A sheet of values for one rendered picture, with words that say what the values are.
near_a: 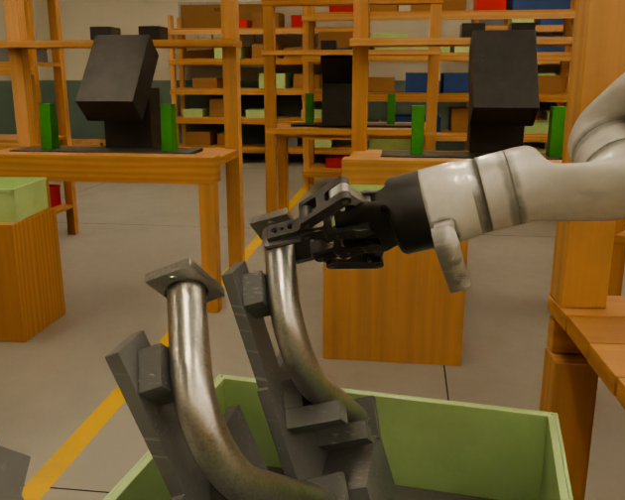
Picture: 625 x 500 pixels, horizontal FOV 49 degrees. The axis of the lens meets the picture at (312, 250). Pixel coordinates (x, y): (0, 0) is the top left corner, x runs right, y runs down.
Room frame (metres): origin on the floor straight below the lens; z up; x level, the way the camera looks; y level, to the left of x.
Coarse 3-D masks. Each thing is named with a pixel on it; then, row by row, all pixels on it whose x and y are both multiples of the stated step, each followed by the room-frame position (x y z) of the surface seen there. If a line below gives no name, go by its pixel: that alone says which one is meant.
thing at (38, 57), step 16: (48, 0) 5.74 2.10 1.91; (32, 16) 5.36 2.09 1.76; (32, 32) 5.34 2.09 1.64; (0, 48) 5.38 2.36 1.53; (0, 64) 5.34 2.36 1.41; (32, 64) 5.30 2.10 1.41; (48, 64) 5.54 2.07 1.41; (32, 80) 5.30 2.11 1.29; (64, 80) 5.77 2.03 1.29; (64, 96) 5.75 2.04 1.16; (64, 112) 5.73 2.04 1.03; (64, 128) 5.73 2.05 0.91; (0, 144) 5.30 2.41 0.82; (16, 144) 5.28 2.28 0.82; (64, 144) 5.73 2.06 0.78; (48, 192) 5.34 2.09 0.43; (64, 192) 5.74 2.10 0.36; (64, 208) 5.60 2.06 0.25
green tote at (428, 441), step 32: (224, 384) 0.80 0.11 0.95; (256, 384) 0.79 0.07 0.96; (256, 416) 0.79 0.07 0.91; (384, 416) 0.75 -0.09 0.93; (416, 416) 0.74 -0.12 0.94; (448, 416) 0.73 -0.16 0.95; (480, 416) 0.72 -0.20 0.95; (512, 416) 0.71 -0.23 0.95; (544, 416) 0.70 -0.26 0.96; (384, 448) 0.75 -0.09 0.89; (416, 448) 0.74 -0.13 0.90; (448, 448) 0.73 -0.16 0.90; (480, 448) 0.72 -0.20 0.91; (512, 448) 0.71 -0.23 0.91; (544, 448) 0.70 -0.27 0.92; (128, 480) 0.58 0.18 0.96; (160, 480) 0.63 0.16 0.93; (416, 480) 0.74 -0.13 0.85; (448, 480) 0.73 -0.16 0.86; (480, 480) 0.72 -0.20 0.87; (512, 480) 0.71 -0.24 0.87; (544, 480) 0.68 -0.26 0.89
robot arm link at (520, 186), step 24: (624, 144) 0.57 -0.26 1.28; (480, 168) 0.60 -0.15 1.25; (504, 168) 0.60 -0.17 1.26; (528, 168) 0.59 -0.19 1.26; (552, 168) 0.58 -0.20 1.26; (576, 168) 0.57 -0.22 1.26; (600, 168) 0.56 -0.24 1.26; (624, 168) 0.55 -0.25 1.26; (504, 192) 0.59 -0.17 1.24; (528, 192) 0.58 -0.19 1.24; (552, 192) 0.58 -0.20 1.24; (576, 192) 0.57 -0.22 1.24; (600, 192) 0.56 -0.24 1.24; (624, 192) 0.56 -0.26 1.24; (504, 216) 0.59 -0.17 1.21; (528, 216) 0.59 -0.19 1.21; (552, 216) 0.59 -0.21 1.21; (576, 216) 0.59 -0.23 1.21; (600, 216) 0.58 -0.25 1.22; (624, 216) 0.58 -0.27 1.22
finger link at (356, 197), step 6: (336, 186) 0.61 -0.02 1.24; (342, 186) 0.60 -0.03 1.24; (348, 186) 0.60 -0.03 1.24; (330, 192) 0.61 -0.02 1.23; (336, 192) 0.60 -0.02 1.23; (354, 192) 0.61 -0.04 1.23; (354, 198) 0.61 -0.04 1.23; (360, 198) 0.61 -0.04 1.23; (366, 198) 0.62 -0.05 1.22; (348, 204) 0.61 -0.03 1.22; (354, 204) 0.61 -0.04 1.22; (342, 210) 0.61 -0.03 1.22
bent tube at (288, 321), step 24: (264, 216) 0.65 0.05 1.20; (288, 216) 0.65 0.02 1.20; (288, 264) 0.63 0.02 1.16; (288, 288) 0.61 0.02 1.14; (288, 312) 0.59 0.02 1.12; (288, 336) 0.59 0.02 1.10; (288, 360) 0.59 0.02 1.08; (312, 360) 0.59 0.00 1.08; (312, 384) 0.59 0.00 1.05; (360, 408) 0.71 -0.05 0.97
